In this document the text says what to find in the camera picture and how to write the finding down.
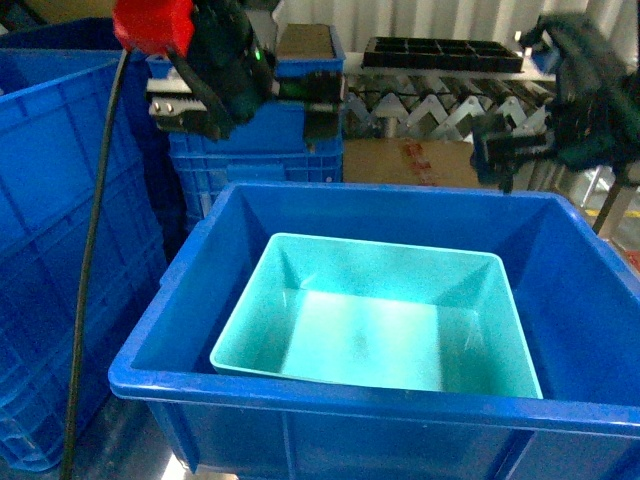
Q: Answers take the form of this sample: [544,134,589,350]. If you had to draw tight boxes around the expandable roller conveyor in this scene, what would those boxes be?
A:
[342,52,556,142]

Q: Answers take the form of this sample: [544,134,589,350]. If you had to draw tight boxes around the blue ribbed crate left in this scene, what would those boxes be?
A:
[1,18,166,472]

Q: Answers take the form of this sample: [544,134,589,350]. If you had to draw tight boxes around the large blue plastic crate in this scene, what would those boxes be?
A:
[109,182,639,479]

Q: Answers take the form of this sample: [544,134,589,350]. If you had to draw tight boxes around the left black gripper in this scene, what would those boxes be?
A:
[146,1,346,150]

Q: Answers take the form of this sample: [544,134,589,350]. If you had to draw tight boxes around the black compartment tray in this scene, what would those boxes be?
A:
[362,37,523,73]

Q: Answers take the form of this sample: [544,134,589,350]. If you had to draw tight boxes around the red gripper handle cap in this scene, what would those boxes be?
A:
[112,0,195,57]

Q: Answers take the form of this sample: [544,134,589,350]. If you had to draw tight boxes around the blue crate behind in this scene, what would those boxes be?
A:
[148,24,345,228]

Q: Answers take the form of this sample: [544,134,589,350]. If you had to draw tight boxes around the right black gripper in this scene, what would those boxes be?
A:
[470,12,639,193]

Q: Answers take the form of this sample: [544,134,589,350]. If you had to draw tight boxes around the black cable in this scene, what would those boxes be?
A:
[59,48,132,480]

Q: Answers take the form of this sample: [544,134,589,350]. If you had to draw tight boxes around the brown cardboard box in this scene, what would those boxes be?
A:
[343,138,481,189]

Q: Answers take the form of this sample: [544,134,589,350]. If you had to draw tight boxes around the teal plastic tray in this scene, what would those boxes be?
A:
[209,233,542,399]

